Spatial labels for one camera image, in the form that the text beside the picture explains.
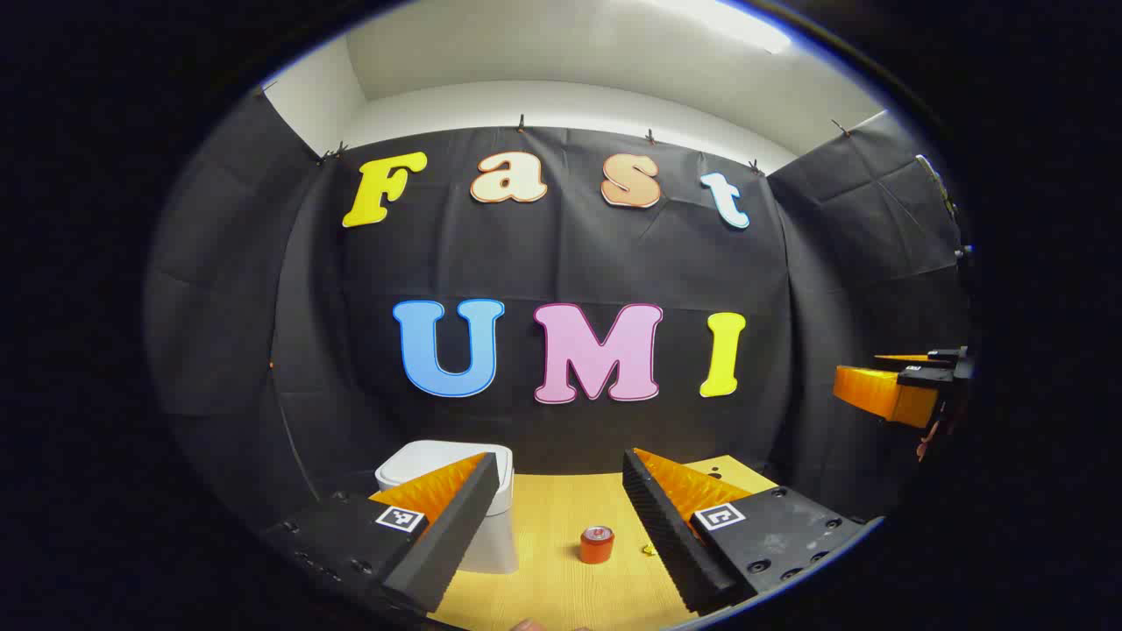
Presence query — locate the black backdrop cloth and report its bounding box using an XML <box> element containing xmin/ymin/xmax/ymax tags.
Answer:
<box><xmin>145</xmin><ymin>88</ymin><xmax>974</xmax><ymax>562</ymax></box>

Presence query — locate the white desktop garbage bin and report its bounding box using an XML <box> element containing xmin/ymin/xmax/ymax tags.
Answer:
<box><xmin>375</xmin><ymin>440</ymin><xmax>520</xmax><ymax>575</ymax></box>

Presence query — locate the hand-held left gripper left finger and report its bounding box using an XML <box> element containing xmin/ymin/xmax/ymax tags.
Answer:
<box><xmin>263</xmin><ymin>451</ymin><xmax>501</xmax><ymax>619</ymax></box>

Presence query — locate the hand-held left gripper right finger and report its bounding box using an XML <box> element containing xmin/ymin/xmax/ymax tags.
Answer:
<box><xmin>621</xmin><ymin>447</ymin><xmax>870</xmax><ymax>614</ymax></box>

